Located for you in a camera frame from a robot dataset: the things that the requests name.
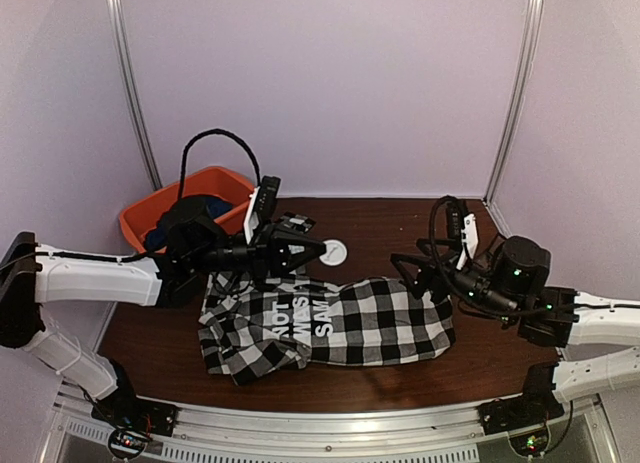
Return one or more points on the aluminium front rail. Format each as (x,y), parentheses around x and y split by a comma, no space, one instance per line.
(451,433)

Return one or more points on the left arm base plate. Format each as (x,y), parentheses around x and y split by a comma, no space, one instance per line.
(145,417)

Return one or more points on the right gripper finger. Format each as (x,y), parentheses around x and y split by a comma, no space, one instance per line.
(429,247)
(411,269)

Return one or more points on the orange plastic basin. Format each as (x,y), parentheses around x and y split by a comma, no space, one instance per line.
(139,218)

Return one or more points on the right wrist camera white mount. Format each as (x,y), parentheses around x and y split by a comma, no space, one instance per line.
(462,230)

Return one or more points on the left aluminium corner post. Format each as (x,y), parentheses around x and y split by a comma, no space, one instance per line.
(118,24)

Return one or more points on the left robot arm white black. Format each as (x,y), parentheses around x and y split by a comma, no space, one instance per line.
(34,274)

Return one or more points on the right aluminium corner post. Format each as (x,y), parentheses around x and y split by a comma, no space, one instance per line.
(529,42)

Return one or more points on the aluminium corner post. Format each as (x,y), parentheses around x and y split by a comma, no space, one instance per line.
(118,24)
(529,42)

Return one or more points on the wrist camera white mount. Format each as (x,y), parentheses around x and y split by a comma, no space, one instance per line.
(261,206)
(462,230)

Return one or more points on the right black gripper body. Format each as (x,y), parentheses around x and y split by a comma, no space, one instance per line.
(444,267)

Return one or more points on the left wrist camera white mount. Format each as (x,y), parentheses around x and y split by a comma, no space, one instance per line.
(261,206)

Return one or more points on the dark blue garment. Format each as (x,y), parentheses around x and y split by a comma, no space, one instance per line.
(189,222)

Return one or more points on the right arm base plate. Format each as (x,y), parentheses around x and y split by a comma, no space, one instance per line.
(525,410)

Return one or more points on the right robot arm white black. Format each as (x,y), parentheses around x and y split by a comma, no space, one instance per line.
(513,290)

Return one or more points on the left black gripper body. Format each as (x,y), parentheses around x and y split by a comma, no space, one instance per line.
(260,254)

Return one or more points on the black white checkered shirt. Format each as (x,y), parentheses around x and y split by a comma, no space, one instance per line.
(248,333)

